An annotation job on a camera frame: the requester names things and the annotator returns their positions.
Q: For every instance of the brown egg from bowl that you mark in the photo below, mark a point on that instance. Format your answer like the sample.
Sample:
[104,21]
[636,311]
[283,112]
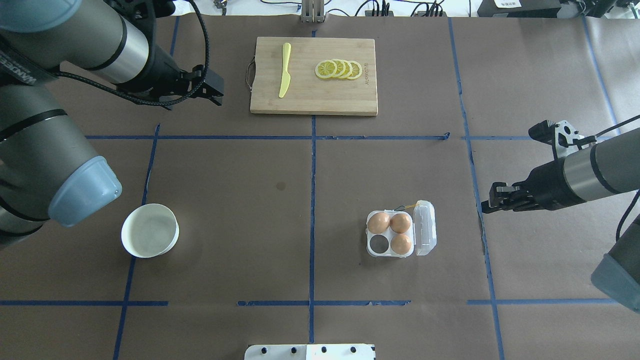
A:
[378,223]

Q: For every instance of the black box top right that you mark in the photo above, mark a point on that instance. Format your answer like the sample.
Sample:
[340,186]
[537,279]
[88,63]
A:
[519,8]

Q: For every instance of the clear plastic egg box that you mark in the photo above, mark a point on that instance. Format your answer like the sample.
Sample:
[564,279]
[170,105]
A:
[423,231]

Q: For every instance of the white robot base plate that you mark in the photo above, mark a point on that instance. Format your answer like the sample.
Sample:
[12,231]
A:
[331,351]

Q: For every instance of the front lemon slice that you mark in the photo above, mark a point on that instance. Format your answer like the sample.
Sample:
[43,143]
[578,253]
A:
[326,69]

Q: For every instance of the aluminium frame post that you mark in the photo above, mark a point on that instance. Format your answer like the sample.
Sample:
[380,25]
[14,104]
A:
[313,11]

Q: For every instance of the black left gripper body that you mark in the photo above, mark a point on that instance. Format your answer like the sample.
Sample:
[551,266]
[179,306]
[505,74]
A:
[161,68]

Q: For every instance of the brown egg near slot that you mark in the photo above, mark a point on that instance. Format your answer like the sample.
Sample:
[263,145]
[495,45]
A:
[401,244]

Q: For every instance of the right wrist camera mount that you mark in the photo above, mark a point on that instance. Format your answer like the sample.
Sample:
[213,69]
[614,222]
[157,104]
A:
[563,137]

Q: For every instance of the brown egg slot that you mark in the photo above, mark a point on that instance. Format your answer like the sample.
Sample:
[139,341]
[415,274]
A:
[401,244]
[401,222]

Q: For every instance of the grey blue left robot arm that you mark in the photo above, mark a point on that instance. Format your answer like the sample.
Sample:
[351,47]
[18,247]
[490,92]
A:
[49,170]

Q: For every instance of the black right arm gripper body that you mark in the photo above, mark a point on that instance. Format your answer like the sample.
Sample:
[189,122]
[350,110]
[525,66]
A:
[545,182]

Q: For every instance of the lemon slice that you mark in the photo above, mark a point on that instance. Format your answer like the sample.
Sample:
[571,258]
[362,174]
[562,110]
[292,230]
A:
[355,70]
[326,69]
[339,64]
[346,70]

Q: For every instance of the rear lemon slice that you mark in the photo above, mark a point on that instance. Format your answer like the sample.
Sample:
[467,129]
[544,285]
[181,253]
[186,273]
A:
[355,70]

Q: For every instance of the wooden cutting board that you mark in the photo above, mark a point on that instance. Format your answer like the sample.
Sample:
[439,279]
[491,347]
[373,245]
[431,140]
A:
[308,94]

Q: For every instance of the yellow plastic knife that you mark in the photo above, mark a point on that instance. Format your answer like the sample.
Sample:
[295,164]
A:
[285,73]

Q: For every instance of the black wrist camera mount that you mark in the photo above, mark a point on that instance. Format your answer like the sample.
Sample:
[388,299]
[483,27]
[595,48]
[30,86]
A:
[143,14]

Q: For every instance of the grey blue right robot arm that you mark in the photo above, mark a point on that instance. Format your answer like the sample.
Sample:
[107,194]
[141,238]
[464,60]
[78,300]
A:
[608,168]

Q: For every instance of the brown egg far slot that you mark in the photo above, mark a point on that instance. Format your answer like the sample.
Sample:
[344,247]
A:
[401,222]

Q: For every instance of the white paper bowl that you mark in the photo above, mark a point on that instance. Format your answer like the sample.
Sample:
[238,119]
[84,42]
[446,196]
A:
[150,230]

